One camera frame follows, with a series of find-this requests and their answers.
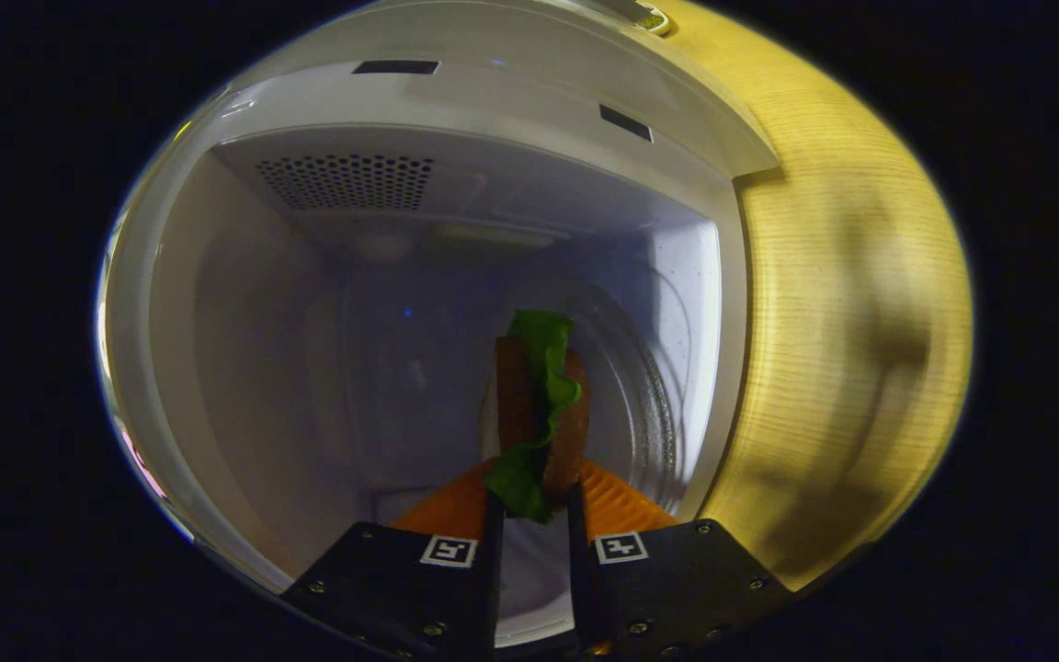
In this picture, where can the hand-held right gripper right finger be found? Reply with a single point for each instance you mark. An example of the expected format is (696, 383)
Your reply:
(580, 588)

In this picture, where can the white microwave oven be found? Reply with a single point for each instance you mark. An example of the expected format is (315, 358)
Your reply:
(263, 322)

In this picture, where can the sandwich with lettuce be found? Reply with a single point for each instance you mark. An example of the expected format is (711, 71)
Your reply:
(539, 405)

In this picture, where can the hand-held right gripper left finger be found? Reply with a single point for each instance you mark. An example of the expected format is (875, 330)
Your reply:
(491, 588)

